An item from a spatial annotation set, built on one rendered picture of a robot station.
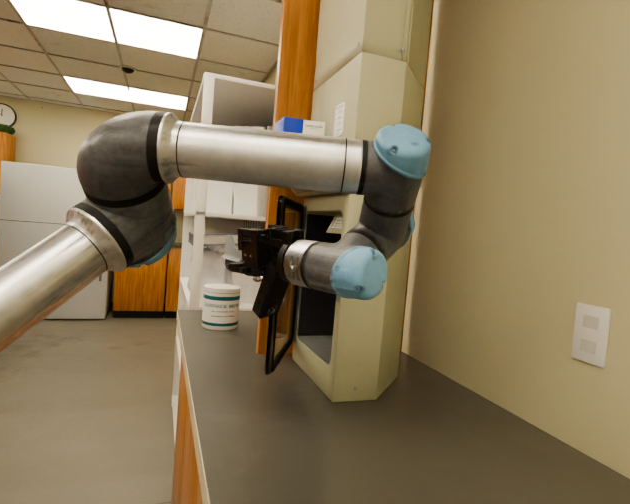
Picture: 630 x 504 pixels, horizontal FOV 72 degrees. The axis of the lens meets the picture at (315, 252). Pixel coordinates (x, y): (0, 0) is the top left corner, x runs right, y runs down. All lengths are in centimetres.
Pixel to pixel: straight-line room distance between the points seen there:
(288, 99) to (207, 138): 76
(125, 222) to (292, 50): 85
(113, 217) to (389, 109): 63
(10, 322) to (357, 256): 44
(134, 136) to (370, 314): 63
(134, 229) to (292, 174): 25
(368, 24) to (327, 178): 54
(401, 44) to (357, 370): 74
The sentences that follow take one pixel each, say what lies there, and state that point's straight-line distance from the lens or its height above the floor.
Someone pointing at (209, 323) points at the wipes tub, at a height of 96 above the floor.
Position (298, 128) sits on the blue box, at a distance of 114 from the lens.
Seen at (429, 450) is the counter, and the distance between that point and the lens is 89.
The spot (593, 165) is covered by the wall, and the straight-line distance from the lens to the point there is 105.
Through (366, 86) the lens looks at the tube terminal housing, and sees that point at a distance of 101.
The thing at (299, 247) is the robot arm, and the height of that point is 129.
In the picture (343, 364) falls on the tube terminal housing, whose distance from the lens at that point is 100.
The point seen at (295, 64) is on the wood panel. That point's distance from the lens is 137.
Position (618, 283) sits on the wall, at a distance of 99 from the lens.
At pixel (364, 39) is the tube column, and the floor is 174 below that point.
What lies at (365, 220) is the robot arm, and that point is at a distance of 65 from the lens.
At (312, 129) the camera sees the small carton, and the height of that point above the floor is 155.
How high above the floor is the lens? 132
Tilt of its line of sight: 3 degrees down
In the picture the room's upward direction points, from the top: 5 degrees clockwise
